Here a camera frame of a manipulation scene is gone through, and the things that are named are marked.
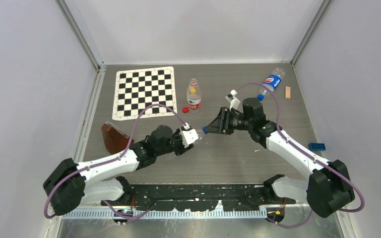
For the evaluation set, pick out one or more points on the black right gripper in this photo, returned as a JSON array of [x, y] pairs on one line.
[[221, 124]]

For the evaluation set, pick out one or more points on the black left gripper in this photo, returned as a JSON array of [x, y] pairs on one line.
[[182, 149]]

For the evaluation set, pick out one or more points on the clear bottle red label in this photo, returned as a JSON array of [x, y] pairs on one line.
[[194, 100]]

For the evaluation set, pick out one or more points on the clear bottle blue label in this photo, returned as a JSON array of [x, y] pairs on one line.
[[201, 134]]

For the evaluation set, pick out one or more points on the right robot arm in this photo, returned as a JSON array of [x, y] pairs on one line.
[[326, 186]]

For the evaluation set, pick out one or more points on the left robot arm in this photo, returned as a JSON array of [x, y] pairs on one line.
[[72, 184]]

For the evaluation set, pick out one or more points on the pepsi bottle blue cap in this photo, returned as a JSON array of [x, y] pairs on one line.
[[271, 82]]

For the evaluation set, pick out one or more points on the brown wooden metronome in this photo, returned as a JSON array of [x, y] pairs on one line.
[[115, 140]]

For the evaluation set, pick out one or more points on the black white chessboard mat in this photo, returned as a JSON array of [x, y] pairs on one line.
[[137, 89]]

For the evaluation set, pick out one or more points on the tan wooden block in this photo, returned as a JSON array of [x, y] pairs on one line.
[[287, 92]]

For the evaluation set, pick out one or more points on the blue lego brick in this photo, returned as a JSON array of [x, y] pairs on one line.
[[317, 146]]

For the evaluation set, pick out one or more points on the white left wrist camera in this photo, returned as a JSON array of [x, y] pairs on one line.
[[189, 137]]

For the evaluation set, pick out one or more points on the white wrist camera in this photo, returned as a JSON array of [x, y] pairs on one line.
[[233, 100], [189, 137]]

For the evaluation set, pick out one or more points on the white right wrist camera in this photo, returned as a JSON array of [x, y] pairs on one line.
[[233, 100]]

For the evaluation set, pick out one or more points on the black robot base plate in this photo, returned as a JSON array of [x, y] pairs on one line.
[[199, 197]]

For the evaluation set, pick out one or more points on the slotted aluminium rail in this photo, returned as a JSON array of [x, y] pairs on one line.
[[217, 213]]

